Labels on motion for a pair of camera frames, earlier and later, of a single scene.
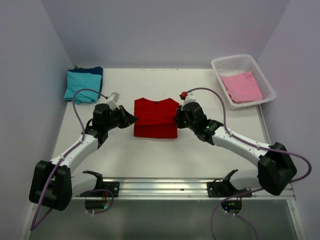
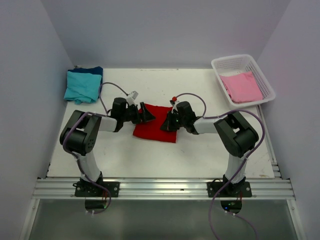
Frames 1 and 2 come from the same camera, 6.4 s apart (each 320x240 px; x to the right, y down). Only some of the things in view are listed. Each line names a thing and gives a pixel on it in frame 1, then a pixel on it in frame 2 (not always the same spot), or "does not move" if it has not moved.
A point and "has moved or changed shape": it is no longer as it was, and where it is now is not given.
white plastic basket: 242,83 does not move
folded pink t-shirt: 242,87 does not move
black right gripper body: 180,117 to 172,122
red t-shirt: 155,119 has moved or changed shape
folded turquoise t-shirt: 76,80 does not move
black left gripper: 122,118 to 138,114
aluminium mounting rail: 179,188 does not move
